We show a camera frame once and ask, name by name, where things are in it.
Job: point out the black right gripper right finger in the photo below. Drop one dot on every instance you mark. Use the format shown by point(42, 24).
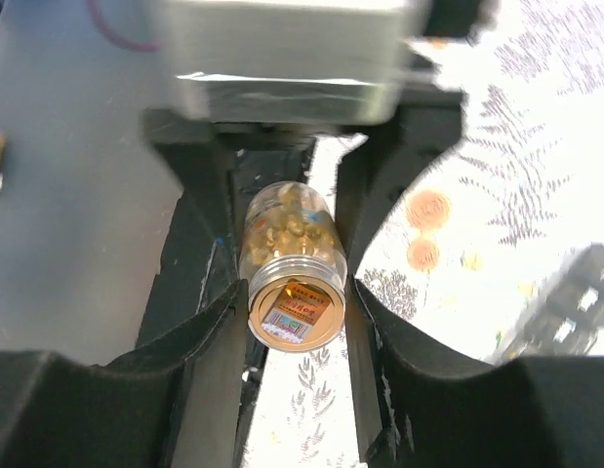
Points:
point(419, 403)

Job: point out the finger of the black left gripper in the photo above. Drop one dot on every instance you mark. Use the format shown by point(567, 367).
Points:
point(372, 177)
point(196, 154)

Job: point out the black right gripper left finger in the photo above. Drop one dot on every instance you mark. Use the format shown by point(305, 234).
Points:
point(171, 403)

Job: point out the clear pill bottle gold capsules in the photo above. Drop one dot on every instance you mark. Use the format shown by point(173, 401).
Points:
point(294, 263)

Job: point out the floral tablecloth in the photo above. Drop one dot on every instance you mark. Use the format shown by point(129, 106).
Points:
point(472, 243)

